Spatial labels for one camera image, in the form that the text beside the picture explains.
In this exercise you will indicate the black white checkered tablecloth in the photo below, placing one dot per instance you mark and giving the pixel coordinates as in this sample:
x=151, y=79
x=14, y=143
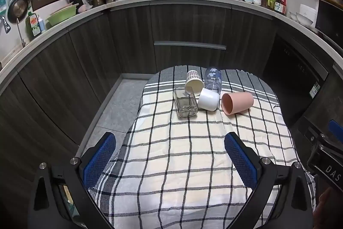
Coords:
x=174, y=156

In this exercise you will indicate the black built-in dishwasher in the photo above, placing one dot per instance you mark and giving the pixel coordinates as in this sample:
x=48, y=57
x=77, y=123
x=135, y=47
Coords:
x=294, y=70

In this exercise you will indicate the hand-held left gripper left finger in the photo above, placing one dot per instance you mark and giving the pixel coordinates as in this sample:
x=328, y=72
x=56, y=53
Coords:
x=98, y=166

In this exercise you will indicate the clear square glass cup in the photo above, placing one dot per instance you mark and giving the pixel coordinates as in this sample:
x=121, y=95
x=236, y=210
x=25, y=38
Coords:
x=185, y=104

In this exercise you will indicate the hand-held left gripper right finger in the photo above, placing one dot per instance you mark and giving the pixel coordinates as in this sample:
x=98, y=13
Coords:
x=240, y=162

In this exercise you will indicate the metal kitchen faucet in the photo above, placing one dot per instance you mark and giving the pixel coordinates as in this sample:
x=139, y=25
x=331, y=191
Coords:
x=19, y=30

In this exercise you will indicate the white box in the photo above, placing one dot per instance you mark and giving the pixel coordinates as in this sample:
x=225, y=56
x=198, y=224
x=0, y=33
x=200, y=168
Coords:
x=307, y=9

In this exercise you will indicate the person's right hand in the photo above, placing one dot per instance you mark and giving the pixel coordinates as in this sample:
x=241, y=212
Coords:
x=324, y=204

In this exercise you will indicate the black microwave oven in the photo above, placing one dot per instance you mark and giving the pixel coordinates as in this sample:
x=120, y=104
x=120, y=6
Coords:
x=331, y=21

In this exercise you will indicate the white cup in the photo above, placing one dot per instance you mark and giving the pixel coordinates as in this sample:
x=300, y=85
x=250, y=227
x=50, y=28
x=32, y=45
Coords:
x=209, y=100

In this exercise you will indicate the green dish soap bottle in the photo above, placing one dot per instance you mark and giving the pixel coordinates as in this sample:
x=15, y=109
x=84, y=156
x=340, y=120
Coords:
x=33, y=25

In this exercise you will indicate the green plastic basin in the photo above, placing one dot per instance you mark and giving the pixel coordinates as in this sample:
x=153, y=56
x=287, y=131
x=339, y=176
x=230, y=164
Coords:
x=60, y=17

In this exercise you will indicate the pink cup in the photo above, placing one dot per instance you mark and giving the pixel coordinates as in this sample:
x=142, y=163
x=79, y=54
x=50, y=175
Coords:
x=239, y=102

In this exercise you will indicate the hanging frying pan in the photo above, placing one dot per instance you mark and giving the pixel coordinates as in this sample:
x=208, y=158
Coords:
x=16, y=10

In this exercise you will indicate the striped paper cup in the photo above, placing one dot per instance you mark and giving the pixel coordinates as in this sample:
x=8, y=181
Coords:
x=193, y=82

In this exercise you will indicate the stack of white bowls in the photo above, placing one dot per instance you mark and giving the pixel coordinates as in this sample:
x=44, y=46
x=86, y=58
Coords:
x=302, y=18

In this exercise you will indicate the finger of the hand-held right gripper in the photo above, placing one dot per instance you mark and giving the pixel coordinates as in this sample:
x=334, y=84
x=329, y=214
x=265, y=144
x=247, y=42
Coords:
x=336, y=129

